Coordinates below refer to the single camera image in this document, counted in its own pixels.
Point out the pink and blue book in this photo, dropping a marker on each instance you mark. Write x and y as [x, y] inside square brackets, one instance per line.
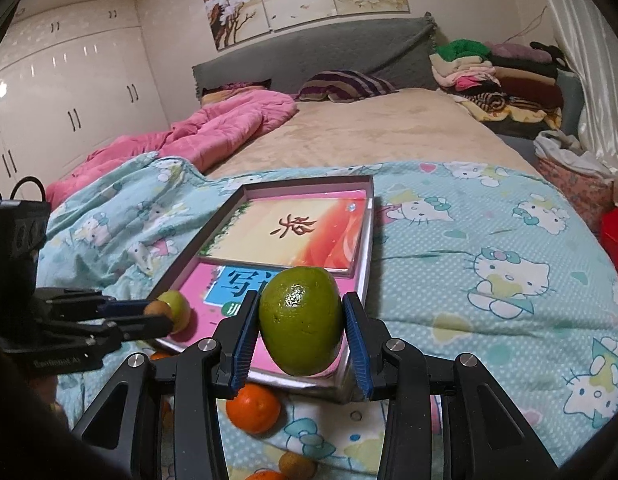
[204, 295]

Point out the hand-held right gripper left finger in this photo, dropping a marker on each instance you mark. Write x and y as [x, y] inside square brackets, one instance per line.
[244, 342]

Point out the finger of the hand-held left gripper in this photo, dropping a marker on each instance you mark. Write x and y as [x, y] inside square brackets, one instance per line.
[139, 329]
[124, 307]

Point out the pink patterned basket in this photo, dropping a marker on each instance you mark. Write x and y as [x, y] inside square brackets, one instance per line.
[579, 192]

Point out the tan speckled longan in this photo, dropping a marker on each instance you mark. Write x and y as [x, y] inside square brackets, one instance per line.
[298, 465]

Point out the white cloth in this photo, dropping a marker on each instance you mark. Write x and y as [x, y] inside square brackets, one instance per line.
[564, 150]

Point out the teal cat print blanket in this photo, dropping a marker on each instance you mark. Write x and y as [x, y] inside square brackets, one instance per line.
[464, 270]

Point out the yellow-green pear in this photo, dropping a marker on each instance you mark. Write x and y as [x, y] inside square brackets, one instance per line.
[178, 307]

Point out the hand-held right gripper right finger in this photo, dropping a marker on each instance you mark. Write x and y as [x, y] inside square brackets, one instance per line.
[358, 345]

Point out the white curtain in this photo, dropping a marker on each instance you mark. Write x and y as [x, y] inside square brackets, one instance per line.
[584, 25]

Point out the grey headboard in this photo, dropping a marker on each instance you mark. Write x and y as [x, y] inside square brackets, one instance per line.
[339, 47]

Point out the orange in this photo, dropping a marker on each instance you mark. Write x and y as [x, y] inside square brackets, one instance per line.
[265, 475]
[161, 356]
[254, 410]

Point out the beige bed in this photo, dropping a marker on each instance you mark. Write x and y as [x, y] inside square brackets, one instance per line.
[379, 125]

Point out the grey-blue cushion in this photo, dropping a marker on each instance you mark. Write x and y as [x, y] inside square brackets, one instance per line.
[571, 100]

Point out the dark green citrus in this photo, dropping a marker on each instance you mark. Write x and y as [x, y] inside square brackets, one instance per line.
[299, 320]

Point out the pink quilt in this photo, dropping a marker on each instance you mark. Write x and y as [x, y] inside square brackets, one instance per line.
[224, 120]

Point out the red bag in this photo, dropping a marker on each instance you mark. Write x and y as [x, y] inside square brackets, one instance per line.
[616, 230]

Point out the cream and orange book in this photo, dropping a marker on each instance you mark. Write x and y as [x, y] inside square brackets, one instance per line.
[309, 230]

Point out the purple striped pillow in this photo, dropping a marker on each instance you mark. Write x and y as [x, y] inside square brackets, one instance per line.
[346, 85]

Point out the pile of folded clothes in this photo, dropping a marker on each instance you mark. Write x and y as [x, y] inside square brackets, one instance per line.
[509, 80]

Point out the orange pillow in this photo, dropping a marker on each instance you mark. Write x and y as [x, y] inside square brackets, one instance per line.
[229, 94]

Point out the white wardrobe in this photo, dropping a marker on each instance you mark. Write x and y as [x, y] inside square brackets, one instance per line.
[64, 90]

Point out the shallow pink cardboard tray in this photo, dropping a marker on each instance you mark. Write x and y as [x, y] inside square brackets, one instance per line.
[229, 210]

